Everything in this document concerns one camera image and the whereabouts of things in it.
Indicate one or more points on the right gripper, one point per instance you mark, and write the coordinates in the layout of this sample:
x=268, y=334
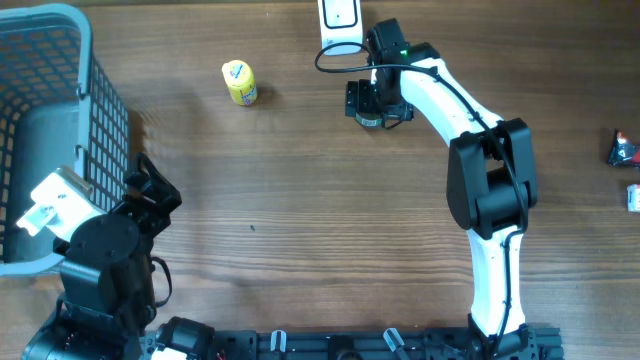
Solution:
x=358, y=99

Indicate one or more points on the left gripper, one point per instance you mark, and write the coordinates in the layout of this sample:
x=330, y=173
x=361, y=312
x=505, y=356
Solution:
x=157, y=216

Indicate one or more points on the round tin can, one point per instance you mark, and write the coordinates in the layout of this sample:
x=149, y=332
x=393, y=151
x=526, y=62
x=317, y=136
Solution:
x=369, y=120

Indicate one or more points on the yellow mentos gum bottle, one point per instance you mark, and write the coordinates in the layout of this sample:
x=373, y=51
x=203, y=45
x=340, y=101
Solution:
x=240, y=81

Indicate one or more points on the black red snack packet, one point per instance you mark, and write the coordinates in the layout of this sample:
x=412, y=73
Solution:
x=623, y=152

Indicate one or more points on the red white snack packet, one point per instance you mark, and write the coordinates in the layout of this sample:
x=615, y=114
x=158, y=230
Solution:
x=633, y=198

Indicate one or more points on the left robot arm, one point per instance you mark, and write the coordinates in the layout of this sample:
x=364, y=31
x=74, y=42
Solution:
x=108, y=298

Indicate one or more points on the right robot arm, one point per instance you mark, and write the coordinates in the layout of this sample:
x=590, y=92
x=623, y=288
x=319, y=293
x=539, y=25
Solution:
x=491, y=181

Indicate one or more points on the white barcode scanner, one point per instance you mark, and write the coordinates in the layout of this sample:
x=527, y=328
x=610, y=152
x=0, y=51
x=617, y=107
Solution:
x=341, y=24

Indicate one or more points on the grey plastic mesh basket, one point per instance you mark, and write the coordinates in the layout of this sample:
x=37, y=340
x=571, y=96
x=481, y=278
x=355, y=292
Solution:
x=58, y=108

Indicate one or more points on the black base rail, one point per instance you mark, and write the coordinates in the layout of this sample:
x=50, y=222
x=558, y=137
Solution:
x=429, y=344

